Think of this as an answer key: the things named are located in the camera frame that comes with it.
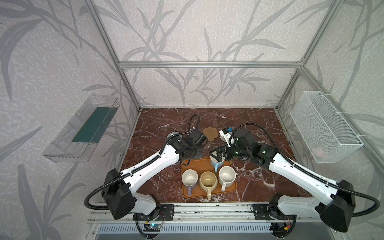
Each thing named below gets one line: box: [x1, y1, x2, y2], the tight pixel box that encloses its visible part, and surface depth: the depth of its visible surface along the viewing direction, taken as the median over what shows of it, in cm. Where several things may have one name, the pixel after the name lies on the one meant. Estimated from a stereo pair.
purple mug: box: [181, 168, 199, 196], surface depth 80 cm
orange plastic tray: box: [180, 157, 237, 200], surface depth 80 cm
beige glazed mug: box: [199, 171, 218, 201], surface depth 79 cm
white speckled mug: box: [218, 165, 237, 192], surface depth 80 cm
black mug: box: [192, 146, 203, 160], surface depth 71 cm
